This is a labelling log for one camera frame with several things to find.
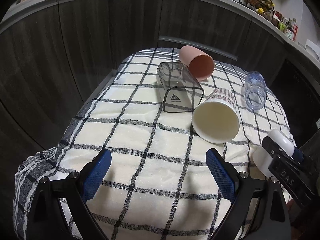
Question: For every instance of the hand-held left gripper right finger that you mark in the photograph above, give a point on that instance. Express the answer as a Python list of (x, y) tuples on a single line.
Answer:
[(220, 172)]

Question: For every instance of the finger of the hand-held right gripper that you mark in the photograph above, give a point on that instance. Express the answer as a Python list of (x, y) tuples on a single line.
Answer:
[(298, 153), (285, 173)]

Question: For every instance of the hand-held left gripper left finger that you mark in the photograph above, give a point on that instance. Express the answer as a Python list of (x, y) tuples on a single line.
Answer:
[(98, 170)]

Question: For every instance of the plain white cup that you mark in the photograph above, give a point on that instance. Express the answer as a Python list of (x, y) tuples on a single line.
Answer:
[(281, 140)]

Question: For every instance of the white cup with plaid print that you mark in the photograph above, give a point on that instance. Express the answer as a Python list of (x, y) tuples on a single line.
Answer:
[(215, 122)]

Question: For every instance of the clear bluish plastic cup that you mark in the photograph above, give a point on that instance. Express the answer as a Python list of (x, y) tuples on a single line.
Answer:
[(253, 92)]

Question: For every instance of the transparent grey square cup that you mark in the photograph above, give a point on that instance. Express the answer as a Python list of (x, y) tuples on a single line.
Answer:
[(175, 80)]

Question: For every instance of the pink cup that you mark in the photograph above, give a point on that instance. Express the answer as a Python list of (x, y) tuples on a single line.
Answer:
[(190, 55)]

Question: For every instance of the black and white checked cloth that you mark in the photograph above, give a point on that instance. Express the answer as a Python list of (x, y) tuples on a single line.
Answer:
[(140, 140)]

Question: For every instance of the dark appliance front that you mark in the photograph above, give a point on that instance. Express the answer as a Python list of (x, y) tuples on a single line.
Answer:
[(295, 87)]

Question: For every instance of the white bowl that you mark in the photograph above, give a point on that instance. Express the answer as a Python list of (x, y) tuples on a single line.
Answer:
[(312, 48)]

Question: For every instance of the row of condiment bottles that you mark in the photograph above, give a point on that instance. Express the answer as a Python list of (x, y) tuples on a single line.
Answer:
[(290, 31)]

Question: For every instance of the dark wooden cabinet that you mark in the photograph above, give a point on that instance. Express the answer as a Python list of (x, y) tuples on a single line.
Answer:
[(75, 42)]

